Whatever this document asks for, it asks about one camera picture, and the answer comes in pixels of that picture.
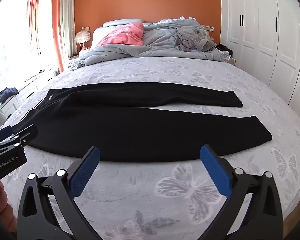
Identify window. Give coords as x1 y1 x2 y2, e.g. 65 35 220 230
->
0 0 56 98

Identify bed with grey butterfly blanket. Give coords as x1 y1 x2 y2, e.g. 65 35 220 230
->
0 55 300 240

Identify grey duvet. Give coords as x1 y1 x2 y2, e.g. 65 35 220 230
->
68 17 231 71

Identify black item on nightstand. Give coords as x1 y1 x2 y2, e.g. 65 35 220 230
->
215 44 233 57

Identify person's left hand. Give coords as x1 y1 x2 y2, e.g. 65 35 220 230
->
0 181 17 233

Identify pink pillow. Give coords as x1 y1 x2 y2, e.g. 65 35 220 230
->
91 22 145 48

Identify white window seat cabinet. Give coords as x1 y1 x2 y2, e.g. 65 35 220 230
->
0 67 58 128

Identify orange curtain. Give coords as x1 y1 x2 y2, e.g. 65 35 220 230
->
51 0 66 73

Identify dark blue clothing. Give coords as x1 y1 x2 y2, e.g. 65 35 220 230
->
0 87 19 103

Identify grey padded headboard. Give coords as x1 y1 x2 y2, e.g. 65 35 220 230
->
92 18 144 48

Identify grey crumpled garment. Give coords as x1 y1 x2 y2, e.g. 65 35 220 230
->
176 26 217 53

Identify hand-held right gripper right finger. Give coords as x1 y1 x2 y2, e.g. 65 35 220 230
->
197 144 283 240

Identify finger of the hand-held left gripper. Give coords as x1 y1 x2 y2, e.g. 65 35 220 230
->
13 124 38 147
0 126 14 144

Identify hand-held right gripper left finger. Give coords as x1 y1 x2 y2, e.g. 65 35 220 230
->
17 146 108 240

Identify black pants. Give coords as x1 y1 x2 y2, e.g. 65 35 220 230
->
9 82 273 163

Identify white feather table lamp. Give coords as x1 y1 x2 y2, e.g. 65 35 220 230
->
74 29 92 53

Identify white wardrobe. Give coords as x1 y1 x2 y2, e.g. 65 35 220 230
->
220 0 300 128

